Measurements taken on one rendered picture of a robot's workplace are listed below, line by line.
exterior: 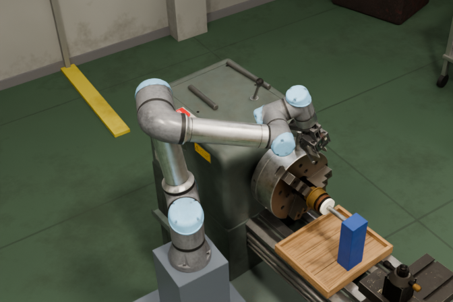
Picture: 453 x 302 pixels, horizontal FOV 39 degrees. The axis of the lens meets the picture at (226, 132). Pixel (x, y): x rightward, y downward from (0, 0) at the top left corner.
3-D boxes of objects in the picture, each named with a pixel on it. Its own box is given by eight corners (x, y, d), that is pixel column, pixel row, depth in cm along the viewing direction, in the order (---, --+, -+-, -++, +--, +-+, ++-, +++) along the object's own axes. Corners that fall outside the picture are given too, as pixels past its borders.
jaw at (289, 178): (288, 185, 257) (274, 175, 248) (295, 174, 257) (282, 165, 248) (307, 199, 250) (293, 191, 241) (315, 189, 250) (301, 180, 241)
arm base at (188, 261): (181, 279, 220) (179, 260, 214) (161, 251, 230) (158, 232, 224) (219, 260, 226) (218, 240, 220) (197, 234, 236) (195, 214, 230)
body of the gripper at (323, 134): (316, 156, 223) (309, 135, 214) (299, 144, 229) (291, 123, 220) (331, 141, 225) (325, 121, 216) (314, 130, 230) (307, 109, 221)
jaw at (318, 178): (300, 173, 259) (321, 158, 263) (301, 181, 262) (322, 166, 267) (319, 188, 252) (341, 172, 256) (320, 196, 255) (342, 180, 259)
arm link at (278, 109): (257, 125, 204) (289, 112, 203) (250, 105, 213) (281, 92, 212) (264, 142, 209) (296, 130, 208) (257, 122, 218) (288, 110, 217)
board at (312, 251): (274, 251, 259) (274, 245, 257) (338, 211, 276) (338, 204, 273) (327, 298, 240) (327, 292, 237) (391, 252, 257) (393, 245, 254)
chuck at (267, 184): (253, 218, 264) (259, 156, 246) (309, 190, 280) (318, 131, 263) (267, 230, 258) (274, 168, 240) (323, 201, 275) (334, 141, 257)
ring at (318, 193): (301, 189, 249) (317, 202, 243) (318, 178, 253) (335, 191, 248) (300, 206, 255) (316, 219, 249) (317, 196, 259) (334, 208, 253)
